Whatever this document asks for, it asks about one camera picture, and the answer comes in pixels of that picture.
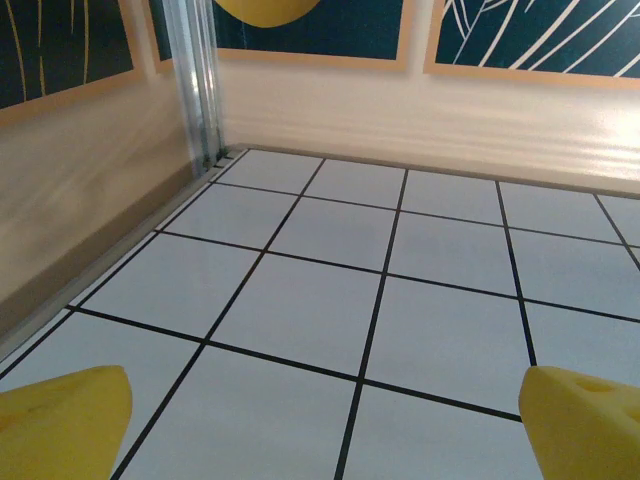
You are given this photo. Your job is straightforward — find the aluminium corner post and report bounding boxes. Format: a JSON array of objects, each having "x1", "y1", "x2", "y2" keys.
[{"x1": 162, "y1": 0, "x2": 230, "y2": 180}]

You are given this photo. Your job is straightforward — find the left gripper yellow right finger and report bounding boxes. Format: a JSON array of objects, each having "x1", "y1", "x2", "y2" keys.
[{"x1": 518, "y1": 364, "x2": 640, "y2": 480}]

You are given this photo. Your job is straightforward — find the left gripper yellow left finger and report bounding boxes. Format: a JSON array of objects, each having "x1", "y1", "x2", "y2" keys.
[{"x1": 0, "y1": 364, "x2": 133, "y2": 480}]

